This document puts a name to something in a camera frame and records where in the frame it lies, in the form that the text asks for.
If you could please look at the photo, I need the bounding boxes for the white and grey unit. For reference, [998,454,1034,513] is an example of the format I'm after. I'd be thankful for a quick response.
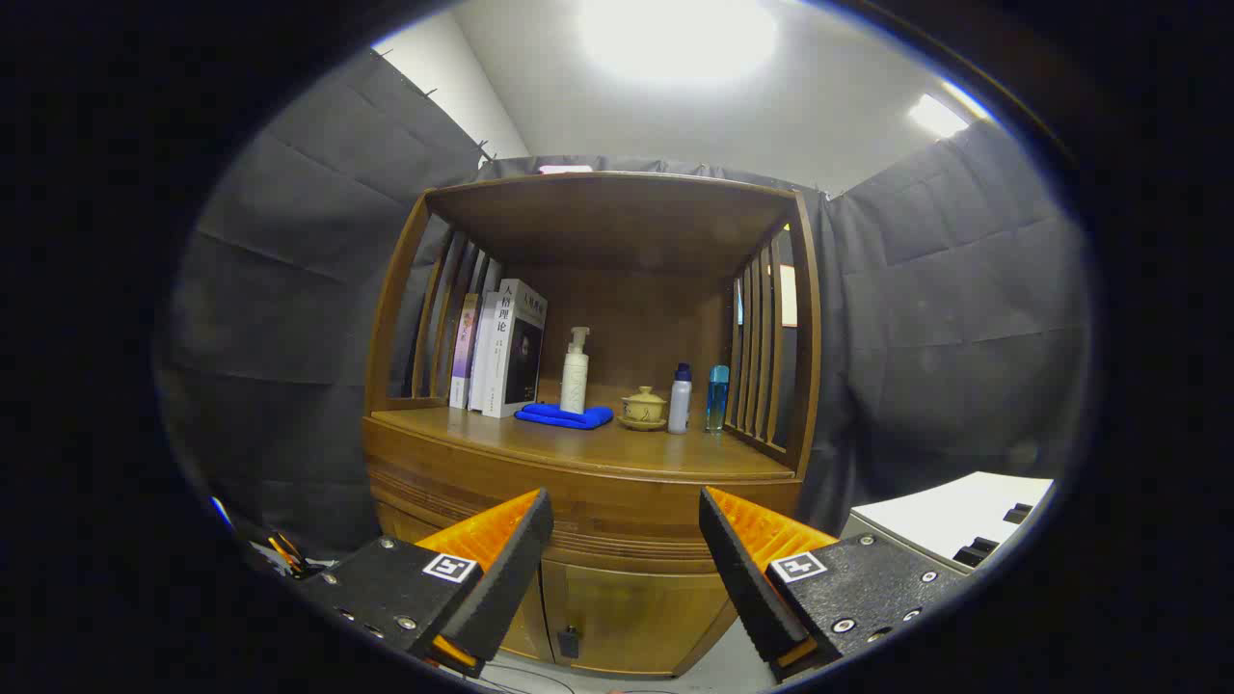
[841,471,1055,576]

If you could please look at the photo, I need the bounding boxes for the wooden cabinet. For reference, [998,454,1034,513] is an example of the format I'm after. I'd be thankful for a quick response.
[362,172,823,676]

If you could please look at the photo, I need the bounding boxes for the wooden countertop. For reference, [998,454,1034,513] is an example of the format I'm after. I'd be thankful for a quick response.
[371,381,796,480]

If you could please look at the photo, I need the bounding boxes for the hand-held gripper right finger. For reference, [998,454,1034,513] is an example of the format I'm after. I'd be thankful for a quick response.
[698,486,975,683]

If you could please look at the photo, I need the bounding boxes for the white bottle with blue cap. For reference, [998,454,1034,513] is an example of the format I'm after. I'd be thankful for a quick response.
[667,362,693,435]

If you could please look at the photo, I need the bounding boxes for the rectangular ceiling light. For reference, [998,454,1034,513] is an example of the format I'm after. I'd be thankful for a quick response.
[907,93,970,138]

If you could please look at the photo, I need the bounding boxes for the yellow lidded teacup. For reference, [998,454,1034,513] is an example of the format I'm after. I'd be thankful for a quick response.
[616,386,669,432]

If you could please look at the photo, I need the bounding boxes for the white pump bottle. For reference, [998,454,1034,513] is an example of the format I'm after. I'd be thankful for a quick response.
[560,327,591,415]

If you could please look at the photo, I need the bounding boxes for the white book with portrait cover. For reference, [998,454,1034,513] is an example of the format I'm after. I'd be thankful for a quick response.
[480,279,549,419]

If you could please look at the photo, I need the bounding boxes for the floor cables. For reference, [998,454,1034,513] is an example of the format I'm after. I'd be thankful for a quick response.
[482,660,579,694]

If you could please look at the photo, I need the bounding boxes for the purple spine book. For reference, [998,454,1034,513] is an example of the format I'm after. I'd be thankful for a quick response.
[449,293,480,410]

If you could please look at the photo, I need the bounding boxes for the thin white book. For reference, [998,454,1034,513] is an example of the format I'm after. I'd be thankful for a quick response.
[468,291,500,413]

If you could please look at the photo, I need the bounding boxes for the clear blue bottle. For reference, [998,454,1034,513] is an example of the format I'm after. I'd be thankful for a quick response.
[705,364,731,434]

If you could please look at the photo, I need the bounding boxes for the wooden drawer with black knob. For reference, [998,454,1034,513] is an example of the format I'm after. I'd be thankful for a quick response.
[366,455,801,565]

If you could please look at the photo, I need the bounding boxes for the folded blue cloth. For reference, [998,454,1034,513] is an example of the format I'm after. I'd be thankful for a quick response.
[514,402,615,431]

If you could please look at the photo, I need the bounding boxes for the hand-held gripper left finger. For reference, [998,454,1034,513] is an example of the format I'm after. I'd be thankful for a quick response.
[299,488,555,679]

